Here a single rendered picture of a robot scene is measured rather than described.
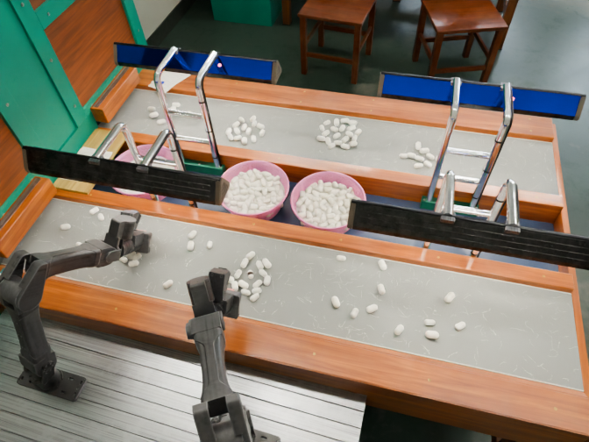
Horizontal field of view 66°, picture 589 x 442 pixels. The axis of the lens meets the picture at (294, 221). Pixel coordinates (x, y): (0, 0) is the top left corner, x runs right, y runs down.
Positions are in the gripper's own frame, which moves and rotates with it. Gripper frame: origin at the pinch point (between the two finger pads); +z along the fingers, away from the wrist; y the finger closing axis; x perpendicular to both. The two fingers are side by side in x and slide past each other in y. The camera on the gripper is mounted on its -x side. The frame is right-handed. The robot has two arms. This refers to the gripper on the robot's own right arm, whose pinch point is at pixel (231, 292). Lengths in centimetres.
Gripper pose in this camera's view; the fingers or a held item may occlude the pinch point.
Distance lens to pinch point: 132.9
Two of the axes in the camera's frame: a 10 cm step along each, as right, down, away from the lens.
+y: -9.7, -1.7, 1.8
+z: 2.1, -2.0, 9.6
